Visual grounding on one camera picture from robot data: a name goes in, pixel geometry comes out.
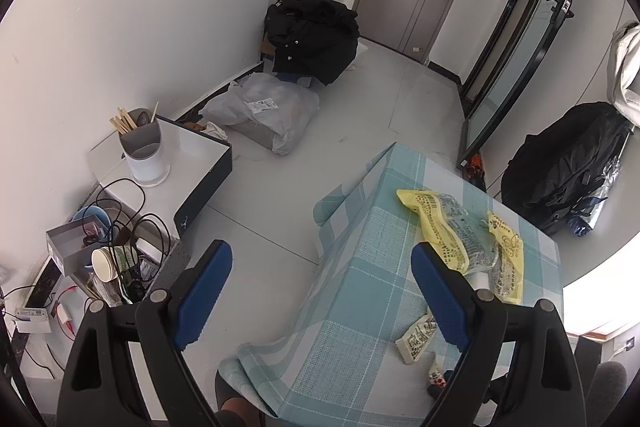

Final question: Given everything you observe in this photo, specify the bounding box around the yellow cartoon print bread wrapper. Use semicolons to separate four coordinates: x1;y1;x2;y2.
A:
467;211;525;305

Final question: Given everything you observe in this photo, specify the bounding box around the silver folded umbrella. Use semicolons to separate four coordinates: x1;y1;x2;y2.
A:
567;142;626;238

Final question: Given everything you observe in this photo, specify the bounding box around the orange object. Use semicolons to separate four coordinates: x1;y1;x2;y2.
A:
461;152;486;188

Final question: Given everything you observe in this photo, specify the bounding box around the white flat box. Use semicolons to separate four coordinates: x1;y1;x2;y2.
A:
87;116;234;233

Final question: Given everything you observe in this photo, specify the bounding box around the white hanging bag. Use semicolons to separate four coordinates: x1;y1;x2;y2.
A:
606;21;640;128

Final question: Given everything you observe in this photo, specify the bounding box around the grey plastic parcel bag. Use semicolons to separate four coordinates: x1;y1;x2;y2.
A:
199;73;321;156

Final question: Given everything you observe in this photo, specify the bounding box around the black backpack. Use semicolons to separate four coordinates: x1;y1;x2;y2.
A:
500;102;631;223

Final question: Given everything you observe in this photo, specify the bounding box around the grey fuzzy object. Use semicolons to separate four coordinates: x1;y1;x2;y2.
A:
587;362;628;427

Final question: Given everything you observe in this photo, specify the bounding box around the black cable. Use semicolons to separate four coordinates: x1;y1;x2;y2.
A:
95;177;176;303

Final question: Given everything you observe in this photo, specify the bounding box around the blue bowl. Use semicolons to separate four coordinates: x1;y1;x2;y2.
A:
70;206;113;238

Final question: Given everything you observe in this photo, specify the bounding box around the black framed glass door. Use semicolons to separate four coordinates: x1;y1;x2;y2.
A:
457;0;590;170

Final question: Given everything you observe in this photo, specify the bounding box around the cream sauce sachet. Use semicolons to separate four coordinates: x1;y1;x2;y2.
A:
395;311;438;365

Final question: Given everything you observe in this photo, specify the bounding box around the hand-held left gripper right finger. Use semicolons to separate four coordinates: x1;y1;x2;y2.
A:
410;242;588;427

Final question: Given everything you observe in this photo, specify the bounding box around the black jacket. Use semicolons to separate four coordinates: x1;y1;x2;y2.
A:
263;0;360;86

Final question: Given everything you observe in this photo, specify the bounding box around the blue checked tablecloth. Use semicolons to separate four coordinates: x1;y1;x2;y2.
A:
218;142;563;427

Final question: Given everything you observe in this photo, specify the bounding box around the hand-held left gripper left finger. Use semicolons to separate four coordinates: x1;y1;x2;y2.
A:
56;239;233;427

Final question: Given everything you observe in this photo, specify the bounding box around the white power adapter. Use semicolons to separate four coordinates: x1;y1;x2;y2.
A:
14;306;53;334

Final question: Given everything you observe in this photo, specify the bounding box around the red checked sachet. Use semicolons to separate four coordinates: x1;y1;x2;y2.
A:
426;354;449;400

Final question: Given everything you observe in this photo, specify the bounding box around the grey white utensil holder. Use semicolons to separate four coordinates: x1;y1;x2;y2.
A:
119;118;171;188

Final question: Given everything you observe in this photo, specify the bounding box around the white paper cup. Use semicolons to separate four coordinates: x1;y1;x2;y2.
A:
91;247;131;283

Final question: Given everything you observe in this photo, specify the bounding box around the red cable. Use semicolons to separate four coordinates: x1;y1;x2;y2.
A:
52;286;96;339

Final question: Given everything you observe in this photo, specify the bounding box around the white cloth bag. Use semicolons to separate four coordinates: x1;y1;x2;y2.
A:
345;39;371;72

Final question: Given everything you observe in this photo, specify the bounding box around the bundle of wooden chopsticks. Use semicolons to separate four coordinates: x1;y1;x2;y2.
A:
110;107;141;136

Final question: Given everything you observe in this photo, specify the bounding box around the yellow clear bread wrapper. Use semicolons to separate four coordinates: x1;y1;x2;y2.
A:
396;188;501;275

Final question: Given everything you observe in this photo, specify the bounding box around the person's leg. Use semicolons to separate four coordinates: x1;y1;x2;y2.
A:
215;369;266;427

